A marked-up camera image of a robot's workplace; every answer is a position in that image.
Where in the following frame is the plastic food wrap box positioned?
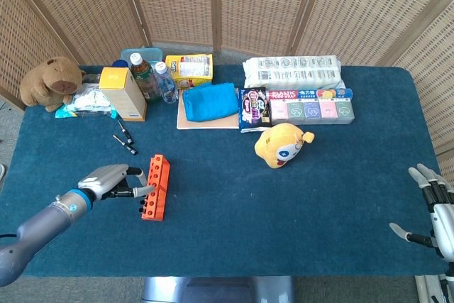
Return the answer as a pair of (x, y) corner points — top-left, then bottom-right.
(268, 88), (354, 101)

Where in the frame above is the orange tube rack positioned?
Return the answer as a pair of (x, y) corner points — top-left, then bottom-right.
(141, 153), (171, 221)

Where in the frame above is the green tea bottle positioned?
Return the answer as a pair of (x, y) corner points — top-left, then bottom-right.
(128, 53), (161, 102)

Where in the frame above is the yellow snack bag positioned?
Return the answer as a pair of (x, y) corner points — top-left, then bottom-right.
(165, 53), (214, 90)

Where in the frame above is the large white tissue pack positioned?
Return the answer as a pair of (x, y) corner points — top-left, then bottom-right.
(242, 55), (343, 90)

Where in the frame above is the pastel pocket tissue multipack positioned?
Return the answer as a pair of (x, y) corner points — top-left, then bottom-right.
(270, 99), (355, 126)

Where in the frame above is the blue lidded plastic container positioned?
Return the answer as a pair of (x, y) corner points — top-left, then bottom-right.
(119, 46), (165, 70)

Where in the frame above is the folded blue cloth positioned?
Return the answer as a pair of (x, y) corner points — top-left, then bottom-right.
(182, 82), (240, 123)

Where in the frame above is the dark purple printed packet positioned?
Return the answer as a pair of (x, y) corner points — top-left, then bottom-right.
(238, 87), (272, 133)

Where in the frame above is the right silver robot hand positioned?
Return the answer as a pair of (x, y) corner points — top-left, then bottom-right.
(389, 163), (454, 263)

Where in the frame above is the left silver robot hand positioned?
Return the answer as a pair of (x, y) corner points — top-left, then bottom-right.
(77, 163), (156, 202)

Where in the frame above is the yellow plush toy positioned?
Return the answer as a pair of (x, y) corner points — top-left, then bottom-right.
(254, 122), (316, 170)

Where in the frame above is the brown capybara plush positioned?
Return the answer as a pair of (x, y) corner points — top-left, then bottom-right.
(19, 56), (87, 113)

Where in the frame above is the wicker folding screen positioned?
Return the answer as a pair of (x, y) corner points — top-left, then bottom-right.
(0, 0), (454, 157)

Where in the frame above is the cream yellow carton box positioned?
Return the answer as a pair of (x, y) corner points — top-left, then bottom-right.
(98, 66), (148, 122)

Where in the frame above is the silver wet wipes pack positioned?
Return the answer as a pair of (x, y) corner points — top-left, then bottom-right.
(55, 82), (118, 120)

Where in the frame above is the tan flat board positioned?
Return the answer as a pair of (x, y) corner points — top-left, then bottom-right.
(176, 89), (241, 131)

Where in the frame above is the clear water bottle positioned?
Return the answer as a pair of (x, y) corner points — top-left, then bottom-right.
(153, 61), (179, 104)

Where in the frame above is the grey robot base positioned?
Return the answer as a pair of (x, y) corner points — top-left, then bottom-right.
(141, 276), (295, 303)

